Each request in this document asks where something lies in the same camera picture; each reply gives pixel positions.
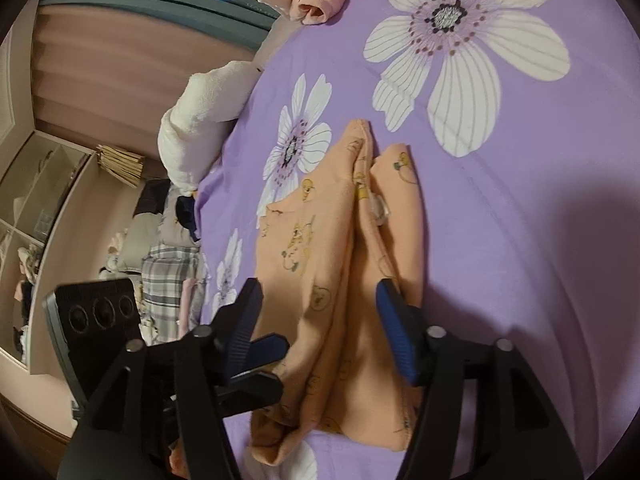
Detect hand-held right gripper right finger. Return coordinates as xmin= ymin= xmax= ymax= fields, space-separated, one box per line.
xmin=374 ymin=279 xmax=584 ymax=480

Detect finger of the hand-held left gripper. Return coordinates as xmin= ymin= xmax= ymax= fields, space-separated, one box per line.
xmin=212 ymin=369 xmax=284 ymax=419
xmin=249 ymin=334 xmax=291 ymax=368

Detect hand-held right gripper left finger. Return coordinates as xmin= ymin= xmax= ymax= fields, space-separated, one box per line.
xmin=56 ymin=277 xmax=265 ymax=480

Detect orange printed long-sleeve shirt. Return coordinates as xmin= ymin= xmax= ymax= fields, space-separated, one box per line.
xmin=248 ymin=119 xmax=426 ymax=467

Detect light pink folded garment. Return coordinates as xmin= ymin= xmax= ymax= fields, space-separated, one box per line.
xmin=179 ymin=277 xmax=209 ymax=333

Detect grey plaid blanket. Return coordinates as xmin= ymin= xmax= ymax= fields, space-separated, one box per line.
xmin=139 ymin=242 xmax=207 ymax=347

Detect grey pillow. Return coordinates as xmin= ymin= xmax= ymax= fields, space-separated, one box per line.
xmin=121 ymin=210 xmax=167 ymax=262

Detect white shelf cabinet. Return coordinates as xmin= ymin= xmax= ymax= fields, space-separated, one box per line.
xmin=0 ymin=129 xmax=102 ymax=377

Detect dark navy clothing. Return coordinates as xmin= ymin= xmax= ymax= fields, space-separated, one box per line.
xmin=174 ymin=192 xmax=202 ymax=242

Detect dark brown cloth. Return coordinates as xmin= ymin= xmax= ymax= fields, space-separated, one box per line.
xmin=136 ymin=179 xmax=174 ymax=217

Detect purple floral bed sheet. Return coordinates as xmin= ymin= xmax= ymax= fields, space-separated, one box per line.
xmin=192 ymin=0 xmax=640 ymax=480

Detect white plush blanket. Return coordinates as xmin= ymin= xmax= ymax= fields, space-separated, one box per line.
xmin=157 ymin=60 xmax=264 ymax=194

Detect beige curtain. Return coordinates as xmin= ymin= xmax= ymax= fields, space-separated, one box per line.
xmin=29 ymin=2 xmax=262 ymax=157

